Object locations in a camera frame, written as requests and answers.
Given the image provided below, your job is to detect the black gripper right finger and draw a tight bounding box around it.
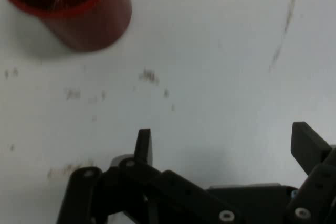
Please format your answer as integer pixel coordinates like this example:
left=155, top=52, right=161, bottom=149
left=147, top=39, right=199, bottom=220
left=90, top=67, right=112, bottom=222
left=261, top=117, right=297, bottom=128
left=286, top=121, right=336, bottom=224

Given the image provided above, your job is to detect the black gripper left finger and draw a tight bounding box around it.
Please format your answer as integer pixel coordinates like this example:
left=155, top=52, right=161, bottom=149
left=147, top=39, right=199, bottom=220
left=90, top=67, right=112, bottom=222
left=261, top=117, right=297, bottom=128
left=56, top=129, right=246, bottom=224

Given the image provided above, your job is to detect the red mug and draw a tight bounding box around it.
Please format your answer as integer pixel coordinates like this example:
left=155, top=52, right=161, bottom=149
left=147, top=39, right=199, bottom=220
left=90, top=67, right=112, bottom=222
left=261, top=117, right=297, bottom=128
left=0, top=0, right=133, bottom=53

